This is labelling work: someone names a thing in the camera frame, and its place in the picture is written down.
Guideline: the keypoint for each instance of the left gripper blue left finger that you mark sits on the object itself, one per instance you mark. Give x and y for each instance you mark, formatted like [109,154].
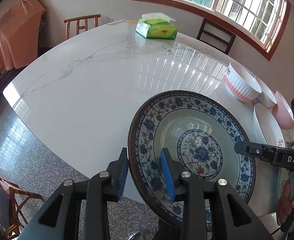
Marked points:
[106,186]

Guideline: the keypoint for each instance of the orange cloth covered furniture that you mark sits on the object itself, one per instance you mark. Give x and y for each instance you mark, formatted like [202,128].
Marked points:
[19,34]

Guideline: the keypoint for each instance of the rattan chair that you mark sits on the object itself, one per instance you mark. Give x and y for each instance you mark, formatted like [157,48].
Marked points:
[12,201]

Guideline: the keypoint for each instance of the dark wooden chair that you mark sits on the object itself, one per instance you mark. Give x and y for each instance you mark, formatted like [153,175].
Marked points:
[216,36]

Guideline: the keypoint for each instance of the white ribbed bowl pink base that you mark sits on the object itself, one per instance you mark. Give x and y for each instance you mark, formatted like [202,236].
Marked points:
[241,84]

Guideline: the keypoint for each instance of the light wooden chair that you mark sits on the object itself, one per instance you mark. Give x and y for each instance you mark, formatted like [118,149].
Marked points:
[81,24]

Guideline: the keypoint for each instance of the green tissue pack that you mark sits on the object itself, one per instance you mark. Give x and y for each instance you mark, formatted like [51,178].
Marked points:
[157,25]

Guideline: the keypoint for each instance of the white plate with flower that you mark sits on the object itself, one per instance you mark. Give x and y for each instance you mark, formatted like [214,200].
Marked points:
[266,127]

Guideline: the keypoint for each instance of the blue floral porcelain plate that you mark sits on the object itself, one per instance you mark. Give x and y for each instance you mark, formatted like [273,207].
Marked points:
[200,134]

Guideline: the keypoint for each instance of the window with wooden frame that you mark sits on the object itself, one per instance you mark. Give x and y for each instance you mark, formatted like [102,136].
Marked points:
[261,23]

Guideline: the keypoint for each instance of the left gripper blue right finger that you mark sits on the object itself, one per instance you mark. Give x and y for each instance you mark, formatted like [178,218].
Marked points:
[183,186]

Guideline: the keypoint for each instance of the person's right hand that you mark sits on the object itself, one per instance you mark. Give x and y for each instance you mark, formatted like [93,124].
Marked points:
[285,205]

